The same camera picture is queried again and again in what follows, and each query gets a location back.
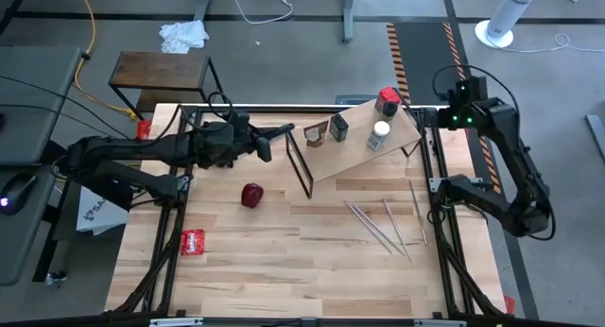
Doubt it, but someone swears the brown small frame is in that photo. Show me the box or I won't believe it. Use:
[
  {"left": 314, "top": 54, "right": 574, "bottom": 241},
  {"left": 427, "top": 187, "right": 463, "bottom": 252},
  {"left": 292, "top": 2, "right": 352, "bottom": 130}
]
[{"left": 303, "top": 120, "right": 331, "bottom": 148}]

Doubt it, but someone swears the black-lid spice jar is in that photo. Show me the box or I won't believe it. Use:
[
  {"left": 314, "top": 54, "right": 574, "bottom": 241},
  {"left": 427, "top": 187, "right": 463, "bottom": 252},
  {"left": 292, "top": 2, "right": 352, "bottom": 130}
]
[{"left": 380, "top": 101, "right": 400, "bottom": 123}]

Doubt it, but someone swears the red spice container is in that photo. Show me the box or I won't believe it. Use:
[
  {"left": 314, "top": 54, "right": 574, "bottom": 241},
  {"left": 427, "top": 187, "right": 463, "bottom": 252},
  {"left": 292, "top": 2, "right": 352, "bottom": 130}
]
[{"left": 374, "top": 85, "right": 403, "bottom": 114}]

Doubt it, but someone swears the white-lid glass spice jar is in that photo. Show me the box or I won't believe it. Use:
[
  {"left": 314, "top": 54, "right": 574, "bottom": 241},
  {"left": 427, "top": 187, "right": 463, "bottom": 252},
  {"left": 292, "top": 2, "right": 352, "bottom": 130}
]
[{"left": 367, "top": 120, "right": 392, "bottom": 152}]

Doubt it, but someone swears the dark green spice tin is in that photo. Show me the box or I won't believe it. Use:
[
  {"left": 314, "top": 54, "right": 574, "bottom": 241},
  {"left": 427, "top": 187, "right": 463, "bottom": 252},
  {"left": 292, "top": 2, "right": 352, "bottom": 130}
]
[{"left": 328, "top": 112, "right": 350, "bottom": 144}]

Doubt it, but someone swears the red apple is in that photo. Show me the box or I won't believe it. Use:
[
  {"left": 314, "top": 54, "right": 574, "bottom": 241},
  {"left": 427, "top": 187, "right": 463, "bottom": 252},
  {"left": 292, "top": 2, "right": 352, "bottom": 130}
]
[{"left": 240, "top": 181, "right": 266, "bottom": 210}]

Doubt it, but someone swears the black hazard-striped floor mat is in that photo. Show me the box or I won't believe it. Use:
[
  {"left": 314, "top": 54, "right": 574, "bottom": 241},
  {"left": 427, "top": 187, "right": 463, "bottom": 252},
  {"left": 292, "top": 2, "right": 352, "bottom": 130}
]
[{"left": 385, "top": 20, "right": 503, "bottom": 196}]

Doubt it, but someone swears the metal chopstick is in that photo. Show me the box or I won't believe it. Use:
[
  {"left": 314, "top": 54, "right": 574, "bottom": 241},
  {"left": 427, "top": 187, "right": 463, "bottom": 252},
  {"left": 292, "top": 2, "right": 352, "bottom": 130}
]
[
  {"left": 350, "top": 203, "right": 407, "bottom": 257},
  {"left": 343, "top": 199, "right": 394, "bottom": 255},
  {"left": 381, "top": 198, "right": 413, "bottom": 264},
  {"left": 407, "top": 180, "right": 429, "bottom": 247}
]

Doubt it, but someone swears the grey box device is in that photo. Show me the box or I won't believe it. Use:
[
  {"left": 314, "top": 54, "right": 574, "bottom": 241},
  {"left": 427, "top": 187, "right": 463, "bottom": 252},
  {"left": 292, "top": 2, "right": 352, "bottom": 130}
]
[{"left": 334, "top": 94, "right": 383, "bottom": 106}]

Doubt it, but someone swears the red candy packet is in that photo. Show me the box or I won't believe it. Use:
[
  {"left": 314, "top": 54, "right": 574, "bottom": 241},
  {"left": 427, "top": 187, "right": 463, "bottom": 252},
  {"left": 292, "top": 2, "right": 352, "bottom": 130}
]
[{"left": 180, "top": 228, "right": 206, "bottom": 257}]

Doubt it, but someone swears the white tower fan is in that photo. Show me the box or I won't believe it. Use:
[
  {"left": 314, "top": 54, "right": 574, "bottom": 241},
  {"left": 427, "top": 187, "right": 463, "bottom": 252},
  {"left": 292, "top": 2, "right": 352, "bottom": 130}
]
[{"left": 474, "top": 0, "right": 545, "bottom": 50}]

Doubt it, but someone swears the white crumpled cloth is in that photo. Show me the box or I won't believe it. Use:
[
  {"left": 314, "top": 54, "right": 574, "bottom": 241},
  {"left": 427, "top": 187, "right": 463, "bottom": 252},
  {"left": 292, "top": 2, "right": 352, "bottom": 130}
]
[{"left": 158, "top": 18, "right": 211, "bottom": 55}]

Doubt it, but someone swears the grey metal leg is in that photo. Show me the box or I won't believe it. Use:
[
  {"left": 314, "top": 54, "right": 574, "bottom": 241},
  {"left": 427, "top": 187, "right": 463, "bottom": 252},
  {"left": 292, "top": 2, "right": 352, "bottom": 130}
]
[
  {"left": 584, "top": 113, "right": 605, "bottom": 164},
  {"left": 193, "top": 0, "right": 216, "bottom": 24},
  {"left": 342, "top": 0, "right": 356, "bottom": 44}
]

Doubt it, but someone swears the white paper bag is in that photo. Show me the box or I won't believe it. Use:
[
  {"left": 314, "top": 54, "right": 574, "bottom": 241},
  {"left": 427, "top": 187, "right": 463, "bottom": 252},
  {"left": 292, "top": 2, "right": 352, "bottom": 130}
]
[{"left": 75, "top": 184, "right": 130, "bottom": 237}]

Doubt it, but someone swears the grey desk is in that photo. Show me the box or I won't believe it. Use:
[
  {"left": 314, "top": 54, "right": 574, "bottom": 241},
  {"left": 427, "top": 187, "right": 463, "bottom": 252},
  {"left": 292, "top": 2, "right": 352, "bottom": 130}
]
[
  {"left": 0, "top": 164, "right": 61, "bottom": 286},
  {"left": 0, "top": 45, "right": 81, "bottom": 167}
]

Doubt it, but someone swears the black computer mouse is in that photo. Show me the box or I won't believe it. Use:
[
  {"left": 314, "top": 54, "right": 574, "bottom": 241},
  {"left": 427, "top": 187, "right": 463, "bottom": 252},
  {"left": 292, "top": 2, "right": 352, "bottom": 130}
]
[{"left": 0, "top": 173, "right": 38, "bottom": 216}]

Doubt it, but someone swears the caster wheel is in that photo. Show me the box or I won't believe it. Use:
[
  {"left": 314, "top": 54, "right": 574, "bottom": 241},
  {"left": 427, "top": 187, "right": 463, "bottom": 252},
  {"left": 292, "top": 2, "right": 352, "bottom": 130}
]
[{"left": 44, "top": 269, "right": 67, "bottom": 289}]

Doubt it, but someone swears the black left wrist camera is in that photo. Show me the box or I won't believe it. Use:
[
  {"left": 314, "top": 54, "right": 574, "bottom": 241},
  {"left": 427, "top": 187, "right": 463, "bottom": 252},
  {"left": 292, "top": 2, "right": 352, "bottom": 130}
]
[{"left": 230, "top": 111, "right": 251, "bottom": 135}]

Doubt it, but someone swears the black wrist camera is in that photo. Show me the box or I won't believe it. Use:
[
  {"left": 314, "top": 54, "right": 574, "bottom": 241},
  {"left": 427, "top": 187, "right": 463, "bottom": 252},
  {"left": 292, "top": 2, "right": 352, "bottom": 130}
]
[
  {"left": 454, "top": 76, "right": 488, "bottom": 104},
  {"left": 230, "top": 111, "right": 251, "bottom": 135}
]

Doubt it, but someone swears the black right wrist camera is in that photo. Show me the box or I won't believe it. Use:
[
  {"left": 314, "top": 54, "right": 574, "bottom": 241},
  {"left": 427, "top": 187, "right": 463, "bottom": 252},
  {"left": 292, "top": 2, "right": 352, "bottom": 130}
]
[{"left": 454, "top": 76, "right": 488, "bottom": 104}]

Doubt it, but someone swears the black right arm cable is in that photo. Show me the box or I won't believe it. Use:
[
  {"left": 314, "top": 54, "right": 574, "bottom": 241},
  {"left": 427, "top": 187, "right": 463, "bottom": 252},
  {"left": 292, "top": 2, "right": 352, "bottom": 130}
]
[{"left": 431, "top": 63, "right": 519, "bottom": 115}]

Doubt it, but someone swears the white fan cable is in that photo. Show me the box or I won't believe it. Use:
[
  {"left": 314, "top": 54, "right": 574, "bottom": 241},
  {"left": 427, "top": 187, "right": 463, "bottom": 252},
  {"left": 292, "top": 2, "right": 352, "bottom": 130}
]
[{"left": 486, "top": 32, "right": 605, "bottom": 55}]

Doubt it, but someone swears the wooden side table black frame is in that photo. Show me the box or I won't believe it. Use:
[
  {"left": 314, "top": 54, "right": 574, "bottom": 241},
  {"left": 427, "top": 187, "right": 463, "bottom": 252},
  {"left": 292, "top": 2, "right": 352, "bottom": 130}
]
[{"left": 107, "top": 50, "right": 229, "bottom": 123}]

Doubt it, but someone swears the yellow cable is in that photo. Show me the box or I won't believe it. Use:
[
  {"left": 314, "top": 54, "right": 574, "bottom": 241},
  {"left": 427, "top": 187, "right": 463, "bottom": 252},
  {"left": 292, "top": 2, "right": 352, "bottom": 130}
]
[{"left": 70, "top": 0, "right": 141, "bottom": 121}]

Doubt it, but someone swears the white cable with plug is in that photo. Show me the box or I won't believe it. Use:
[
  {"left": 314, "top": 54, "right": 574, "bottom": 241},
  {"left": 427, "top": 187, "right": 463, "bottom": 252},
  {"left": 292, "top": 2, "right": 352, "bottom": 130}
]
[{"left": 225, "top": 0, "right": 295, "bottom": 26}]

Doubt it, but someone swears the silver bracket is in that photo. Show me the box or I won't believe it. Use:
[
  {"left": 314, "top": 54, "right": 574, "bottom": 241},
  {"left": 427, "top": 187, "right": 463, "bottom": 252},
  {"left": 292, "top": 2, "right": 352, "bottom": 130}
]
[
  {"left": 149, "top": 317, "right": 204, "bottom": 327},
  {"left": 413, "top": 318, "right": 468, "bottom": 327}
]

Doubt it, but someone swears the black desk cable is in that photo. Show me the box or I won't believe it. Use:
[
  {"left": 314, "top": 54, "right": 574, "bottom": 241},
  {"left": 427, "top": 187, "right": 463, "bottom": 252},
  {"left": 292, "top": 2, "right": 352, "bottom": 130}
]
[
  {"left": 0, "top": 102, "right": 111, "bottom": 135},
  {"left": 0, "top": 74, "right": 133, "bottom": 140}
]

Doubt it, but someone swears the black desk frame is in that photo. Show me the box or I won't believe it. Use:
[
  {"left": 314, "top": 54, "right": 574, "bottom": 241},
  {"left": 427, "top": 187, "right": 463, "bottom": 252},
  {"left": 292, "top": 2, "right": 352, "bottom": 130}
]
[{"left": 31, "top": 142, "right": 136, "bottom": 284}]

